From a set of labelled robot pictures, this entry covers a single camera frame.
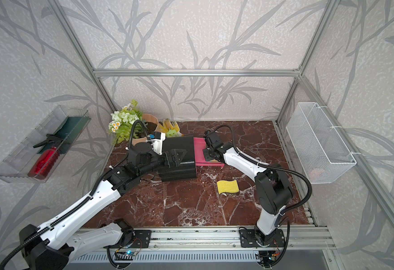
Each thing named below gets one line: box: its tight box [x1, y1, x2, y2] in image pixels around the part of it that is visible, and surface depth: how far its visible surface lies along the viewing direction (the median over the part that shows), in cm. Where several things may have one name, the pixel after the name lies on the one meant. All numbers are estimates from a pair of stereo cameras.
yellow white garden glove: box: [158, 118, 185, 138], surface depth 119 cm
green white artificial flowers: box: [108, 99, 148, 145], surface depth 81 cm
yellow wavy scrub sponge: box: [216, 179, 240, 195], surface depth 90 cm
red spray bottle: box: [27, 136, 63, 180], surface depth 61 cm
